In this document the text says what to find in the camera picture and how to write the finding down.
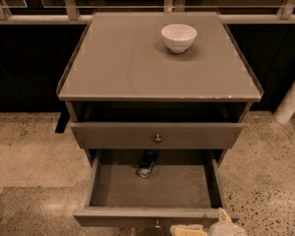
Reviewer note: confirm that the brass top drawer knob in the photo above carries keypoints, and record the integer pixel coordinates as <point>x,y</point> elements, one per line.
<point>157,139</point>

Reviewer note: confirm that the brass middle drawer knob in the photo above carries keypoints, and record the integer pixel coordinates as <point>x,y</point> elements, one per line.
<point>157,225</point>

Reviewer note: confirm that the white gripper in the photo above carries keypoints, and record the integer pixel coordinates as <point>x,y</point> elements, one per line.
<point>226,229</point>

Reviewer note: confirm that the white ceramic bowl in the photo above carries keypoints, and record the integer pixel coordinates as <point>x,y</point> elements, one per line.
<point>178,37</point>

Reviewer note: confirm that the brass drawer knob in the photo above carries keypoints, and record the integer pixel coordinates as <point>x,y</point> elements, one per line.
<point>157,139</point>
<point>157,225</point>

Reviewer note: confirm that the open grey middle drawer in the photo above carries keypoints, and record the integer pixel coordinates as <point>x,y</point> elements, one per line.
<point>184,188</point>

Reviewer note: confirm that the grey top drawer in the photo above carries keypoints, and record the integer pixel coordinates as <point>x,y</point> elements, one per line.
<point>141,135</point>

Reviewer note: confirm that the white pillar post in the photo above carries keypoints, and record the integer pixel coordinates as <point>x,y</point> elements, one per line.
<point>286,108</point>

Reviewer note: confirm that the green soda can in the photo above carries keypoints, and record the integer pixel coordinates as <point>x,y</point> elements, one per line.
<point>147,163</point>

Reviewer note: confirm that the grey drawer cabinet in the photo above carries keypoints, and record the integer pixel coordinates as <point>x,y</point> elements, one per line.
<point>124,72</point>

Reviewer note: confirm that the metal railing frame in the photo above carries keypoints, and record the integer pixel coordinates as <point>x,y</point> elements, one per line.
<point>72,4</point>

